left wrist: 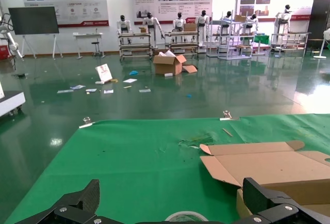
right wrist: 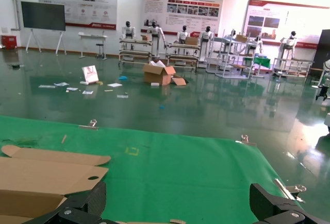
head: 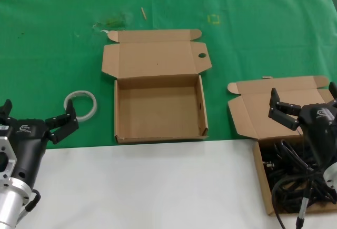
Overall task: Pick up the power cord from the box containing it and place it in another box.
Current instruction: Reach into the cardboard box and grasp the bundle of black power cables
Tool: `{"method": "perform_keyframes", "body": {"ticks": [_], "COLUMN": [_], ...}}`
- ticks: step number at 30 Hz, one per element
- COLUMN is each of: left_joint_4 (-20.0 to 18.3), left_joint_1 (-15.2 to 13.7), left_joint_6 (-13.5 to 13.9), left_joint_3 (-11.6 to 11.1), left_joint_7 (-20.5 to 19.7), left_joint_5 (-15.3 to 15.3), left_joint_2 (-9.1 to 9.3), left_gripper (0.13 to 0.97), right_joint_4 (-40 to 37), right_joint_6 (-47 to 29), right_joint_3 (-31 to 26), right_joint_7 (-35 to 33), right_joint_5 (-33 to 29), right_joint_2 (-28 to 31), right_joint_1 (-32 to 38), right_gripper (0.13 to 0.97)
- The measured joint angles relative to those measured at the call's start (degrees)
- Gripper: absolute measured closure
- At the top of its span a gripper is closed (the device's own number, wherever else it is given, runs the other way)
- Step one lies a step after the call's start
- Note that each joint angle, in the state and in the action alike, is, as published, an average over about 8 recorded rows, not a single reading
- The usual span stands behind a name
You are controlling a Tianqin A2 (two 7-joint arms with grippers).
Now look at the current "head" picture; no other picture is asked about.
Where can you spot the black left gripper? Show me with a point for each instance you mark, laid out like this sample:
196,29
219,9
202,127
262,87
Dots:
27,144

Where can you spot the translucent white tape roll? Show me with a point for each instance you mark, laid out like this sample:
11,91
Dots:
79,93

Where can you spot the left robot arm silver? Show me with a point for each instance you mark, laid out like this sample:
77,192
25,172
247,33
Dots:
10,202

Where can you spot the small wooden stick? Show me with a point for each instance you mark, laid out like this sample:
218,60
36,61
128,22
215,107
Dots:
143,13

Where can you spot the small cardboard scrap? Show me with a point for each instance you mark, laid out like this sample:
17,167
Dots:
267,77

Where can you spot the green table cloth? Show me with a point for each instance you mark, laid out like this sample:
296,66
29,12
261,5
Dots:
39,55

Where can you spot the empty open cardboard box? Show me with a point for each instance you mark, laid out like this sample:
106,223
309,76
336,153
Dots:
158,108

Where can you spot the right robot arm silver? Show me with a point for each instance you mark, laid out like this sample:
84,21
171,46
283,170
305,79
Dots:
332,176

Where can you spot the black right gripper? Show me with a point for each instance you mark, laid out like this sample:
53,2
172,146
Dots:
319,134

